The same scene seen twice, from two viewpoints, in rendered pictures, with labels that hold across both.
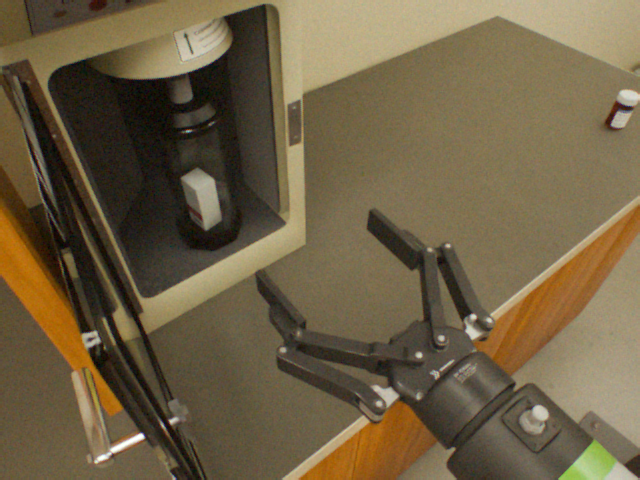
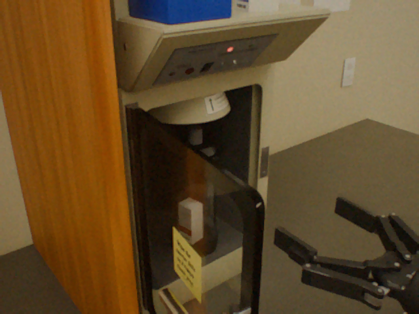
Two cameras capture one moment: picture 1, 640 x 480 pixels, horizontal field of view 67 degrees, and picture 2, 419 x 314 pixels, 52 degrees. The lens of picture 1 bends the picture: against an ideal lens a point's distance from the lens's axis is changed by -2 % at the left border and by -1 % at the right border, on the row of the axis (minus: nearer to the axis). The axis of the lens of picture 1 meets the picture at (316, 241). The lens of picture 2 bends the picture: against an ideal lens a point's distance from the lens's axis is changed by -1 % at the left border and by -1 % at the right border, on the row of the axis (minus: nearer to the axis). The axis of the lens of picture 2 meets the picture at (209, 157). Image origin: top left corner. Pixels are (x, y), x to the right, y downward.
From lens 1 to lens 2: 0.27 m
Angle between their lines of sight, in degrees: 23
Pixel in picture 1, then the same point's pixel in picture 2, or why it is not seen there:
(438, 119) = (342, 180)
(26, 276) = (122, 232)
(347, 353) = (349, 267)
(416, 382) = (399, 280)
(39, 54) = (143, 100)
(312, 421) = not seen: outside the picture
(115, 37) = (181, 94)
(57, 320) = (126, 274)
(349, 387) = (357, 283)
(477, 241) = not seen: hidden behind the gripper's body
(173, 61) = (202, 114)
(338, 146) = (272, 197)
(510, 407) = not seen: outside the picture
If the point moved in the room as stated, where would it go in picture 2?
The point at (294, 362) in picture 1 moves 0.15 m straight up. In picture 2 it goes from (317, 271) to (332, 160)
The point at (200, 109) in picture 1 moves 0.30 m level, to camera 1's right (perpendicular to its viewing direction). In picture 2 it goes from (209, 148) to (366, 146)
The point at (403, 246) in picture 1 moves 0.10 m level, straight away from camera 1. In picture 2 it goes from (364, 216) to (360, 184)
